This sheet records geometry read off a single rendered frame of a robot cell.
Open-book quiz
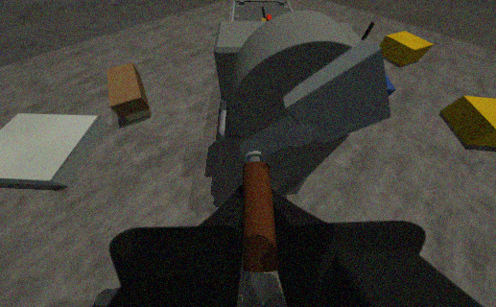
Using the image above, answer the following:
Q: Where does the black l-shaped bar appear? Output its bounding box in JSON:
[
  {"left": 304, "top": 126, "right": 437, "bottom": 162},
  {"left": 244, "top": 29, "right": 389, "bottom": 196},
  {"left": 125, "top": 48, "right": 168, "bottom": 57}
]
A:
[{"left": 362, "top": 22, "right": 375, "bottom": 40}]

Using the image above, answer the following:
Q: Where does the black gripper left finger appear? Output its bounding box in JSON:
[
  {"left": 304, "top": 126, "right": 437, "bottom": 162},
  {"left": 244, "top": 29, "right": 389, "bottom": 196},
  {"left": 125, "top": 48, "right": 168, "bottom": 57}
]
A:
[{"left": 108, "top": 185, "right": 243, "bottom": 307}]

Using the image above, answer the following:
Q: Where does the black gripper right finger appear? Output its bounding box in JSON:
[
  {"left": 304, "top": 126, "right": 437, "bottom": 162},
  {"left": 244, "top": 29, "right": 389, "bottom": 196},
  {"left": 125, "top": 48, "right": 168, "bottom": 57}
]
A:
[{"left": 272, "top": 190, "right": 426, "bottom": 307}]

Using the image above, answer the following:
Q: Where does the yellow block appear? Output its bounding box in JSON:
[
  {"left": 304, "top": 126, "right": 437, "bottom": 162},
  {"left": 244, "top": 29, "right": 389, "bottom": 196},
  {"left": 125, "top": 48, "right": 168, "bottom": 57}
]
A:
[
  {"left": 379, "top": 32, "right": 434, "bottom": 66},
  {"left": 441, "top": 96, "right": 496, "bottom": 147}
]

